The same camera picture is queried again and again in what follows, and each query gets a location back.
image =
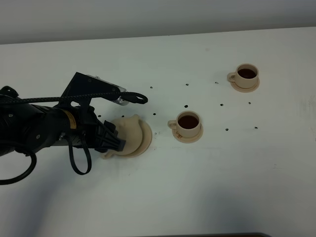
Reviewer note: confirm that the near beige cup saucer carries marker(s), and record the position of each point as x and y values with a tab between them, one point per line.
188	135

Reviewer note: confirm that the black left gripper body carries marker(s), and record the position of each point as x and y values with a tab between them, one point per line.
77	102

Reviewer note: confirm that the near beige teacup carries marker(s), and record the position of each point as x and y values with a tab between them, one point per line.
186	119

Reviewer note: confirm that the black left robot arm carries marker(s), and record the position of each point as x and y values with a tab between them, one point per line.
29	125

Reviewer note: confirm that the beige teapot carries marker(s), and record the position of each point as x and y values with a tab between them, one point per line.
129	130

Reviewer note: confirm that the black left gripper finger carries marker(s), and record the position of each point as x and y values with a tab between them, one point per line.
109	130
104	144

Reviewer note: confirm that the far beige teacup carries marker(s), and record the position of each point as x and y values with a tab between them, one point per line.
245	76

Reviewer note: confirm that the beige teapot saucer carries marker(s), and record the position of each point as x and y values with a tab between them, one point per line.
146	140

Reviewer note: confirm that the beige cup saucer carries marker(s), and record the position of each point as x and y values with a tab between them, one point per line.
188	135
245	90

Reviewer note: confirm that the beige teacup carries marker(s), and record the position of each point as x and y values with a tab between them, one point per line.
186	119
245	76

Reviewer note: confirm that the far beige cup saucer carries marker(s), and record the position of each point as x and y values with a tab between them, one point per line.
245	90

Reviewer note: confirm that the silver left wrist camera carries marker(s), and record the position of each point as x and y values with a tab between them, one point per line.
112	90

